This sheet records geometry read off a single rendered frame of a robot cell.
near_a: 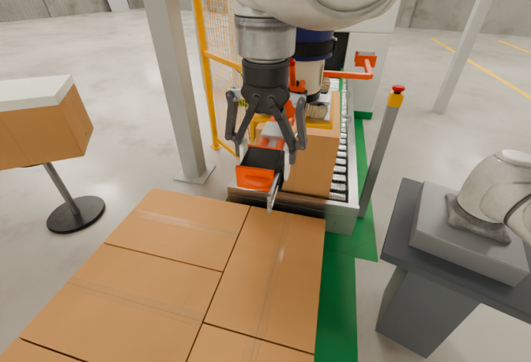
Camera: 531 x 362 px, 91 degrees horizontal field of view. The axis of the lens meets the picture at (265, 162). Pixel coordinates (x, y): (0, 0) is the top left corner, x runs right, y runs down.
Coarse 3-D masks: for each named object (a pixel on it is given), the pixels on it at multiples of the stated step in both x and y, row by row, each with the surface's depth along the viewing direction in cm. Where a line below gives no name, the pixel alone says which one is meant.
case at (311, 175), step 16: (336, 96) 158; (336, 112) 140; (256, 128) 126; (336, 128) 126; (256, 144) 131; (320, 144) 122; (336, 144) 120; (304, 160) 130; (320, 160) 128; (288, 176) 138; (304, 176) 135; (320, 176) 133; (288, 192) 144; (304, 192) 142; (320, 192) 139
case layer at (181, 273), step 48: (144, 240) 121; (192, 240) 121; (240, 240) 121; (288, 240) 121; (96, 288) 103; (144, 288) 103; (192, 288) 103; (240, 288) 103; (288, 288) 103; (48, 336) 89; (96, 336) 89; (144, 336) 89; (192, 336) 89; (240, 336) 89; (288, 336) 89
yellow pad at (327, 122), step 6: (324, 90) 108; (330, 96) 109; (330, 102) 106; (330, 108) 101; (330, 114) 97; (306, 120) 93; (312, 120) 93; (318, 120) 93; (324, 120) 92; (330, 120) 93; (306, 126) 93; (312, 126) 92; (318, 126) 91; (324, 126) 91; (330, 126) 90
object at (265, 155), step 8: (248, 144) 55; (248, 152) 52; (256, 152) 52; (264, 152) 52; (272, 152) 52; (280, 152) 52; (248, 160) 50; (256, 160) 50; (264, 160) 50; (272, 160) 50; (240, 168) 48; (248, 168) 48; (256, 168) 48; (264, 168) 48; (272, 168) 48; (240, 176) 49; (256, 176) 48; (264, 176) 48; (272, 176) 48; (240, 184) 51
